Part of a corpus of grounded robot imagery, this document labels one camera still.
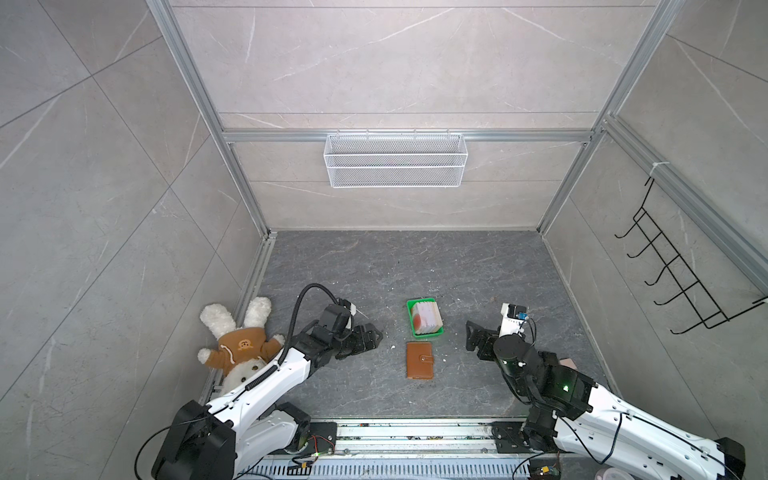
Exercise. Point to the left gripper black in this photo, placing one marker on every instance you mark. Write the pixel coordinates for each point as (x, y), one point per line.
(364, 345)

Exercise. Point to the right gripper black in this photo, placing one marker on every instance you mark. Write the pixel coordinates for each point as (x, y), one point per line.
(479, 334)

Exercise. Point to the brown leather card holder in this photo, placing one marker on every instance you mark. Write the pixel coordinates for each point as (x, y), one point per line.
(419, 361)

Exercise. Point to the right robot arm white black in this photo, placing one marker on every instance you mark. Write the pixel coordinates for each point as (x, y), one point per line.
(571, 412)

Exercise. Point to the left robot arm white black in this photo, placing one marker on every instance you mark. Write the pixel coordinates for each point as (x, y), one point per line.
(230, 434)

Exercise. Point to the stack of cards in bin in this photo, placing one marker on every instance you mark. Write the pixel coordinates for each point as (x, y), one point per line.
(426, 318)

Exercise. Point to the white teddy bear brown shirt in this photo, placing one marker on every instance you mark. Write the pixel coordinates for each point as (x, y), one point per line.
(241, 351)

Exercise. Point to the aluminium front rail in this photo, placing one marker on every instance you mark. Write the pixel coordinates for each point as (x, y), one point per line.
(411, 436)

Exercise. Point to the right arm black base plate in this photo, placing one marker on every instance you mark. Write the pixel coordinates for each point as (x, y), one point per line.
(519, 437)

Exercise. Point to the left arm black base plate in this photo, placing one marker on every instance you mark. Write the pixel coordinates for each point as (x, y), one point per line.
(316, 438)

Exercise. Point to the white wire mesh basket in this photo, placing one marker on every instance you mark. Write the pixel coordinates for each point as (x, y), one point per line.
(366, 160)

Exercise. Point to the black wire hook rack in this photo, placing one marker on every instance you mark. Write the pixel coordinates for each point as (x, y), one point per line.
(708, 312)

